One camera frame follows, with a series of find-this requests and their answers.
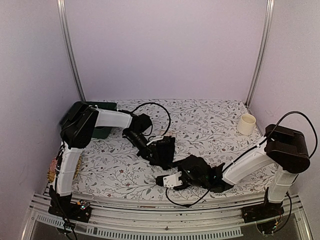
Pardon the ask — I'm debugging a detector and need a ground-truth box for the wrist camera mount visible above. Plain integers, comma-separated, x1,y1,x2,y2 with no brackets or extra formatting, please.
146,135,164,146
163,171,183,189

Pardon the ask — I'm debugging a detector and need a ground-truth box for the floral patterned table mat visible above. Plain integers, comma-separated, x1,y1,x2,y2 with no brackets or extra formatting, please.
71,99,277,203

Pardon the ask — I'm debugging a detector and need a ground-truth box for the front aluminium rail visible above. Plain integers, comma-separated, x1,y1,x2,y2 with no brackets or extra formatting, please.
22,193,315,240

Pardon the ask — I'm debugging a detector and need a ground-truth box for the left aluminium frame post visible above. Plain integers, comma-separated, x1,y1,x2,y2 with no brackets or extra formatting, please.
56,0,86,101

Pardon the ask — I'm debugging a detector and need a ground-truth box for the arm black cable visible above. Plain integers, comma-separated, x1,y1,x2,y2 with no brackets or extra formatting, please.
164,110,318,208
131,102,172,137

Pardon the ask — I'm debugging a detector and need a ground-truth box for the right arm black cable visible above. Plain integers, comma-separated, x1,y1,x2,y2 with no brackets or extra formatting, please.
164,110,318,208

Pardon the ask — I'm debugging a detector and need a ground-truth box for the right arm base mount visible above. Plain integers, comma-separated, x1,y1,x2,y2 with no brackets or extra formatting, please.
241,203,284,223

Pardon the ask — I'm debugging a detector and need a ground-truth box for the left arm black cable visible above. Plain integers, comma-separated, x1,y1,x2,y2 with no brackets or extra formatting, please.
131,102,172,137

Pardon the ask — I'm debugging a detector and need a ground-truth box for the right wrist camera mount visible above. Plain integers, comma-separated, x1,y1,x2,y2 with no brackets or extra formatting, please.
163,171,183,189

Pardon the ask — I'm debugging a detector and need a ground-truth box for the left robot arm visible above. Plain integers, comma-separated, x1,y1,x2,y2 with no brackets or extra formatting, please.
51,101,159,197

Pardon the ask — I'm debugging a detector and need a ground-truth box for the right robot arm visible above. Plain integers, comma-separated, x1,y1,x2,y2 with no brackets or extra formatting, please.
156,124,311,218

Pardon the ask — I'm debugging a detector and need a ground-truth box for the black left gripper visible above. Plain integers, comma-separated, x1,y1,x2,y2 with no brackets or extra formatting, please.
126,129,161,165

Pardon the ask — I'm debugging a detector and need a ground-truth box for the cream plastic cup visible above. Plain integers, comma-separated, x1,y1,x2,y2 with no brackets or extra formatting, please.
236,113,256,136

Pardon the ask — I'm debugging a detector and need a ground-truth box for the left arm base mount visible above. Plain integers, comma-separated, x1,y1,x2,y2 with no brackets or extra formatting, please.
48,200,92,223

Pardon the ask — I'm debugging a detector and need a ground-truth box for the woven bamboo mat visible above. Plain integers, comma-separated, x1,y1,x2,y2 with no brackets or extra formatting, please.
46,152,82,185

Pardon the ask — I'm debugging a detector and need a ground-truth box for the aluminium frame post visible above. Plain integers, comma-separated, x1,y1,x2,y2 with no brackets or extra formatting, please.
245,0,275,109
56,0,86,101

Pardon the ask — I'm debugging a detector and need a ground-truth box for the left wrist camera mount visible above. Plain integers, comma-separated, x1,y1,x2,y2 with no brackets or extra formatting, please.
146,135,164,146

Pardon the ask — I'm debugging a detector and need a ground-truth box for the dark green divided tray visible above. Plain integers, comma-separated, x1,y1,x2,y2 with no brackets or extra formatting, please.
85,101,117,140

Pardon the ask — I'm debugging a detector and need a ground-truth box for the red patterned bowl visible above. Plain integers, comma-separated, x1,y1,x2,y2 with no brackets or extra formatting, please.
48,158,58,176

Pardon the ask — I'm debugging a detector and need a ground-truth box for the right aluminium frame post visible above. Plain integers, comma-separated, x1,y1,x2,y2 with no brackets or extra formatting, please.
245,0,275,109

